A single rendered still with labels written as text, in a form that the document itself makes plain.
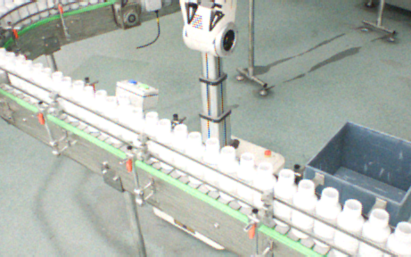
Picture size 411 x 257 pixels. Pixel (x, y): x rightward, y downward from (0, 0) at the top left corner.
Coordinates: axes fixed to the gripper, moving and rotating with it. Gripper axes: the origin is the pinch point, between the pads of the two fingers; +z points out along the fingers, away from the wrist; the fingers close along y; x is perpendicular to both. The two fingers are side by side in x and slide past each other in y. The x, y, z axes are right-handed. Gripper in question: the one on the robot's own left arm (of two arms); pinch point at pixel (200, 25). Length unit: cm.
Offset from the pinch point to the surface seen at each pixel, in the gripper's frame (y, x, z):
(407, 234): 91, -38, 25
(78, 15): -113, 46, 19
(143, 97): -3.3, -16.9, 28.7
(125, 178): 3, -23, 56
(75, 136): -22, -25, 51
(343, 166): 58, 38, 36
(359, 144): 61, 32, 24
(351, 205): 78, -34, 26
